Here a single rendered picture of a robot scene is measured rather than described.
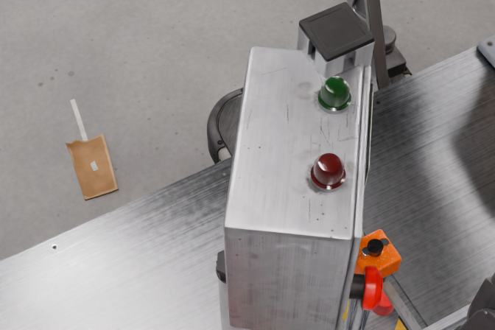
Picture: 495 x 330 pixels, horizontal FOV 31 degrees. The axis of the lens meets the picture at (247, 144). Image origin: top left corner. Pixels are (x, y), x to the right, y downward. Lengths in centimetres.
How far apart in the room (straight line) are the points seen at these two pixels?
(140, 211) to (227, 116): 84
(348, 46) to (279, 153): 10
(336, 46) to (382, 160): 75
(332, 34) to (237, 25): 199
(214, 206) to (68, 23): 145
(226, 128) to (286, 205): 154
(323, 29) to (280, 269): 19
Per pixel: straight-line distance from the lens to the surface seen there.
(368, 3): 198
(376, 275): 78
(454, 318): 120
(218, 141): 216
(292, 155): 68
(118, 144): 248
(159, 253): 137
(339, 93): 69
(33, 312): 136
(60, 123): 254
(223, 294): 89
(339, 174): 65
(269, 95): 71
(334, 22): 73
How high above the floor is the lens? 205
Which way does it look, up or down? 57 degrees down
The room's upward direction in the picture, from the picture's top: 1 degrees counter-clockwise
